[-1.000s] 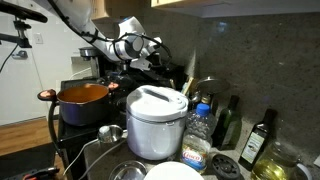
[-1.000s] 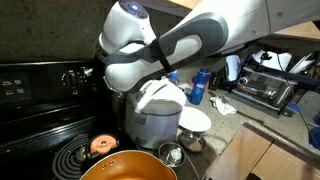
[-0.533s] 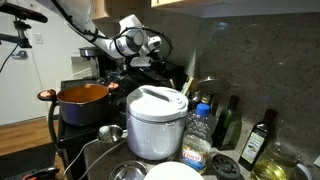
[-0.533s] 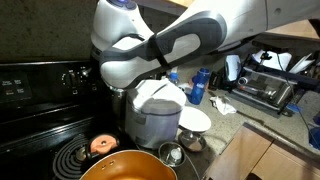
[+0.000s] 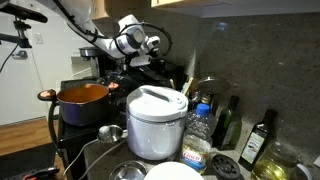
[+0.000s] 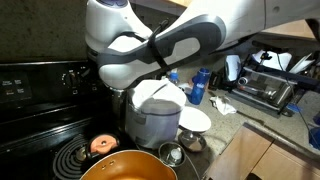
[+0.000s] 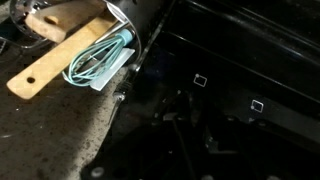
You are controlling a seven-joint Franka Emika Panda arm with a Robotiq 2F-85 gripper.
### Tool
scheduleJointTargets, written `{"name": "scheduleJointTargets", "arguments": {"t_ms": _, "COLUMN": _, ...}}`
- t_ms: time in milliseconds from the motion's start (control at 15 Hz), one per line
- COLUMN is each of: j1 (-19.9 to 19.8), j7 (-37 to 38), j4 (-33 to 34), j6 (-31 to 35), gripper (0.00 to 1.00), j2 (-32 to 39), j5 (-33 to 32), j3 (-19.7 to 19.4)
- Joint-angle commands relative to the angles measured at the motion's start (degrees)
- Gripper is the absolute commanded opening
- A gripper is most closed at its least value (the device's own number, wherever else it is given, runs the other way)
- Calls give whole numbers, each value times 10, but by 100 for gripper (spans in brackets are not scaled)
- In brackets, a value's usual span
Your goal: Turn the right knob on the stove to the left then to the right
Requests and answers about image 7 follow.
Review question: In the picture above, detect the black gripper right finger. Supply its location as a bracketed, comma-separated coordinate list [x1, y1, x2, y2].
[206, 99, 301, 180]

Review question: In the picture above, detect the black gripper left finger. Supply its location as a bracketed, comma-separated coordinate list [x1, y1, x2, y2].
[83, 91, 198, 180]

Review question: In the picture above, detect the black electric stove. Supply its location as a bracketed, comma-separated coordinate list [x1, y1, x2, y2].
[79, 0, 320, 180]

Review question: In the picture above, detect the white flat spatula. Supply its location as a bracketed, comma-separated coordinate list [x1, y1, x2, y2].
[89, 47, 136, 92]

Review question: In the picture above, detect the teal whisk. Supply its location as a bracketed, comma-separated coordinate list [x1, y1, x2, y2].
[62, 28, 136, 89]

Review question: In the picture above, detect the long wooden spatula with hole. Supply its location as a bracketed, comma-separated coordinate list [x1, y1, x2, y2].
[5, 13, 120, 101]

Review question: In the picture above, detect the black perforated utensil holder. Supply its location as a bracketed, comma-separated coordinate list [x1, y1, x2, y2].
[103, 0, 168, 73]

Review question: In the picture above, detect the round metal skimmer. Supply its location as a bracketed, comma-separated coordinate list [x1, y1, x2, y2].
[9, 0, 54, 51]

